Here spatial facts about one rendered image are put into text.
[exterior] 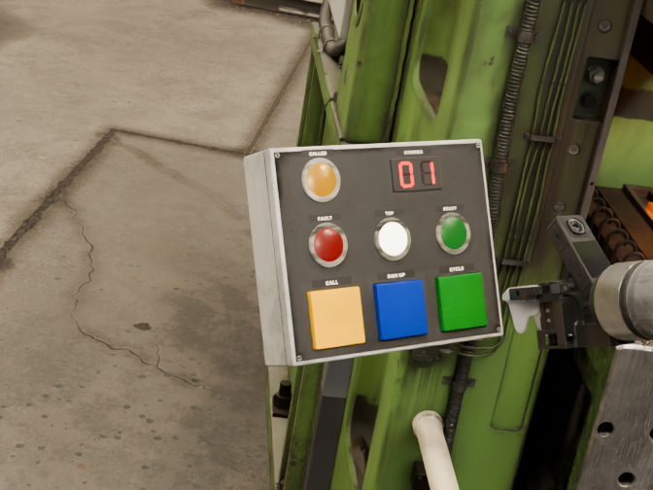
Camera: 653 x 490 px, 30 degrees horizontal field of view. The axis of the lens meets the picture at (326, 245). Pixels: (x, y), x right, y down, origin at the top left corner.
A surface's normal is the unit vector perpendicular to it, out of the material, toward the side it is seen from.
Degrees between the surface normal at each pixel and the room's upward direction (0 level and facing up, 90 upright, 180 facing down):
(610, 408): 90
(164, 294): 0
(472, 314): 60
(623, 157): 90
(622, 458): 90
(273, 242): 90
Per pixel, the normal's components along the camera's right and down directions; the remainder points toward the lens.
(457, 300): 0.49, -0.08
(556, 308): -0.86, 0.08
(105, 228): 0.15, -0.90
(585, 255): 0.39, -0.60
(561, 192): 0.07, 0.42
